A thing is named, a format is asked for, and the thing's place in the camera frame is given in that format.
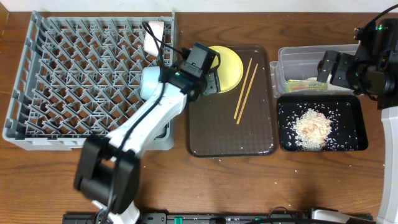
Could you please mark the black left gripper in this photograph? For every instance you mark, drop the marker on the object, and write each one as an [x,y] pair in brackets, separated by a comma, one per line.
[212,83]

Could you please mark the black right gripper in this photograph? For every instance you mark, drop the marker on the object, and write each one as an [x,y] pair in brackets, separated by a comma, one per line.
[343,61]

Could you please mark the yellow plastic plate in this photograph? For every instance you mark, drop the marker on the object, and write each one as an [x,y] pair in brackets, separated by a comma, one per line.
[230,71]

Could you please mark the wooden chopstick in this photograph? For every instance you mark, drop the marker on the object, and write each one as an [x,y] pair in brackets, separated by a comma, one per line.
[242,89]
[246,95]

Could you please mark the rice food leftovers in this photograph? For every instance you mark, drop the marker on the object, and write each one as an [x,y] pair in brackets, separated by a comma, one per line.
[317,127]

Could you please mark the light blue plastic bowl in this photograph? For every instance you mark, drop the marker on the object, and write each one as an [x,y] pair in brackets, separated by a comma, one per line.
[149,81]

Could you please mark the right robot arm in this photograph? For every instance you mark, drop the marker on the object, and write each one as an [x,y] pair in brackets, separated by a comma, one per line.
[372,71]

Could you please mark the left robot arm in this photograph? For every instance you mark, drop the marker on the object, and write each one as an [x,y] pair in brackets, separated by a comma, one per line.
[108,171]

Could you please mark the clear plastic waste bin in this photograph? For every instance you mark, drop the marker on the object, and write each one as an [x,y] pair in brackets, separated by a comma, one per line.
[300,63]

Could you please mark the black waste tray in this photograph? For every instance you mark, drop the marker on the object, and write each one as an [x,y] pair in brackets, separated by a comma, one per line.
[352,100]

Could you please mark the green printed wrapper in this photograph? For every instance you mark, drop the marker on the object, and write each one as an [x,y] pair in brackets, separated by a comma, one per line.
[301,85]

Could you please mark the dark brown serving tray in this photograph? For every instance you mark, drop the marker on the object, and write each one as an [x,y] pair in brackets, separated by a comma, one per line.
[211,128]

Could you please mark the grey plastic dish rack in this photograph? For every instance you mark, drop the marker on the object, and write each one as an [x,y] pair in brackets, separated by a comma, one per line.
[77,76]

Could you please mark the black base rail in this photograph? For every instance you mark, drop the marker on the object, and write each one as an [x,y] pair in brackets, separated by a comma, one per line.
[165,218]

